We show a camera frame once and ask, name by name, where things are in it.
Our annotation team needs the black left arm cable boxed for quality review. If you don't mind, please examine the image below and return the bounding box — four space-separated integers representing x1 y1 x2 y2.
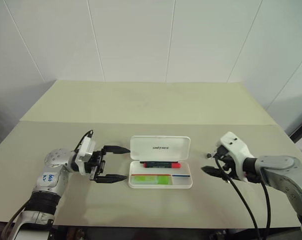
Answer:
74 129 95 151

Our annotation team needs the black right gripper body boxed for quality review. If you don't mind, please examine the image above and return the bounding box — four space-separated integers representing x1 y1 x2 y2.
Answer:
213 147 235 179

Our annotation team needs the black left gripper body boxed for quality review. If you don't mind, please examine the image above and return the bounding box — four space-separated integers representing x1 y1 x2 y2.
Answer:
87 148 107 182

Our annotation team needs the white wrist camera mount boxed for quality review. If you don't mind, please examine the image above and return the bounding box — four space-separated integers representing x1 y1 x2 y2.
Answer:
216 131 256 183
74 136 97 176

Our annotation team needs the black slanted bar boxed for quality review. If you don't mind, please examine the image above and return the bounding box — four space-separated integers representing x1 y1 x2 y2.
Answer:
289 116 302 144

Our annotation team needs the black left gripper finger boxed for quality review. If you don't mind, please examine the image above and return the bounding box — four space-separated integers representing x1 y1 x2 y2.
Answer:
94 173 128 185
102 144 131 155

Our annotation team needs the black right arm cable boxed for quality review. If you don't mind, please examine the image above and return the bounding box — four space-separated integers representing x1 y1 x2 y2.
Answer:
214 149 271 240

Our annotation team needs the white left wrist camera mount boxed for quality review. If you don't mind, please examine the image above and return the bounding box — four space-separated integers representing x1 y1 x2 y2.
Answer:
74 136 97 176

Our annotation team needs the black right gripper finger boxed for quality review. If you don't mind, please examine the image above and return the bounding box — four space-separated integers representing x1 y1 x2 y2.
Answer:
201 165 225 179

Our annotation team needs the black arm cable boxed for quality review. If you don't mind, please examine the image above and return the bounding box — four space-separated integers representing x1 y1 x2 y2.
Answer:
214 149 271 240
74 129 95 151

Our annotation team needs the white plastic pencil case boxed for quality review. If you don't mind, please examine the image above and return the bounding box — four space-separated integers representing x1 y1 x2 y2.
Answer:
128 135 193 190

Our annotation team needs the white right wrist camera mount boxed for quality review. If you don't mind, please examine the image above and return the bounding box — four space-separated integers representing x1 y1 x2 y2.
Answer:
216 131 256 183

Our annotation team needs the green eraser block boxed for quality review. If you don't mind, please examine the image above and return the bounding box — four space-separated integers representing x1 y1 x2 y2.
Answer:
133 175 170 186

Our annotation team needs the red and black marker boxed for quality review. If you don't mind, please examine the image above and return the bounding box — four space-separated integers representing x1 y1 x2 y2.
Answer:
140 161 182 169

